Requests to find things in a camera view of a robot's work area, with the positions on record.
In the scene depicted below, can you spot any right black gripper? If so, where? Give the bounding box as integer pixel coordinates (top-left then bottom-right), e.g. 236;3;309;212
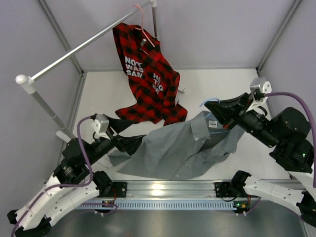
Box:
204;93;280;149

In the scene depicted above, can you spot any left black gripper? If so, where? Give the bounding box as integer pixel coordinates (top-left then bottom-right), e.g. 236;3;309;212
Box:
84;115;147;166

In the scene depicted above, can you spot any blue wire hanger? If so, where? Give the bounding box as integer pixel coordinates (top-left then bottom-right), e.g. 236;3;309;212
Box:
199;97;229;135

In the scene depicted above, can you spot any grey button shirt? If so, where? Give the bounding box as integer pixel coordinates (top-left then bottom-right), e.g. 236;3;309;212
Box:
109;111;244;180

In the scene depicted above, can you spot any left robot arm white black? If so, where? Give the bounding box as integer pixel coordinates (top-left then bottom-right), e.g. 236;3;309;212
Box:
7;114;143;237

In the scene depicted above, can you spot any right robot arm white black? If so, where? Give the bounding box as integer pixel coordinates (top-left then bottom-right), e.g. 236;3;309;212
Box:
204;93;316;227

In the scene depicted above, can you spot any red black plaid shirt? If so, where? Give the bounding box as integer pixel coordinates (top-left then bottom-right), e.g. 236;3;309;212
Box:
113;23;188;125

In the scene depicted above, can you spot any silver clothes rack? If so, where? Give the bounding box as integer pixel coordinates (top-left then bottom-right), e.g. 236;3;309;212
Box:
15;0;187;141

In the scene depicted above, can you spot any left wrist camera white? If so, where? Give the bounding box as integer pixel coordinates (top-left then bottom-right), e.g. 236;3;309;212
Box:
91;114;110;138

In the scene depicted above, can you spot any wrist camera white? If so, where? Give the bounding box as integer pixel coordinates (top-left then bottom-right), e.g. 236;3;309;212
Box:
250;78;272;102
91;114;110;138

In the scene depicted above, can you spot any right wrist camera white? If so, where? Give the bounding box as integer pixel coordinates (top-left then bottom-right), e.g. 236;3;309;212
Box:
250;78;272;102

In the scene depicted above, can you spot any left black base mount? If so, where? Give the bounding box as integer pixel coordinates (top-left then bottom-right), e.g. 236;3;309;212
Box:
107;182;127;198

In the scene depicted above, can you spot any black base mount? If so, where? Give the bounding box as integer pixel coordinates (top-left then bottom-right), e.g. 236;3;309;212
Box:
214;182;236;198
107;182;127;198

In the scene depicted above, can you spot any aluminium mounting rail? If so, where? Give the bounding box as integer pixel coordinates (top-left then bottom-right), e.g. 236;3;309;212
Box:
43;179;307;200

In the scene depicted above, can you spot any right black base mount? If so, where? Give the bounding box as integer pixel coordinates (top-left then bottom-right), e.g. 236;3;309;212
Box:
214;182;236;198

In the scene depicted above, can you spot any slotted grey cable duct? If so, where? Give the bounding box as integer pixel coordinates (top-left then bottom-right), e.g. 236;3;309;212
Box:
74;199;237;210

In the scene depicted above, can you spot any pink wire hanger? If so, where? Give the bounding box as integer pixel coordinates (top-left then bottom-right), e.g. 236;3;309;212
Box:
134;3;157;47

